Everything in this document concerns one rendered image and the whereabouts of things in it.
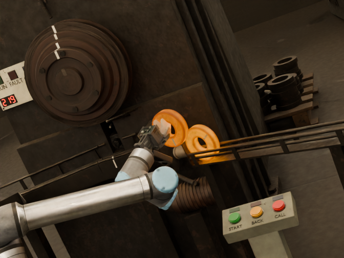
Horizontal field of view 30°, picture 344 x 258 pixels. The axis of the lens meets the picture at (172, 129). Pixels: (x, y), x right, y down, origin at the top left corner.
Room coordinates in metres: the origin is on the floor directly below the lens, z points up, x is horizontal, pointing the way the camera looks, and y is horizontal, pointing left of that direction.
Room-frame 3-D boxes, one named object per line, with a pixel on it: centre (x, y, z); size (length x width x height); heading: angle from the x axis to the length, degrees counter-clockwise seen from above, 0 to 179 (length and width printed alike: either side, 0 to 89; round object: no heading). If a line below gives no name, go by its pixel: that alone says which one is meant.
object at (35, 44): (2.81, 0.29, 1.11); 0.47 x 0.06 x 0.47; 73
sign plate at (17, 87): (3.01, 0.58, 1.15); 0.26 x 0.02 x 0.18; 73
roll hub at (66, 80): (2.71, 0.31, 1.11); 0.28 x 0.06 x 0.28; 73
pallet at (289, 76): (4.63, -0.48, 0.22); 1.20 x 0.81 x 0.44; 71
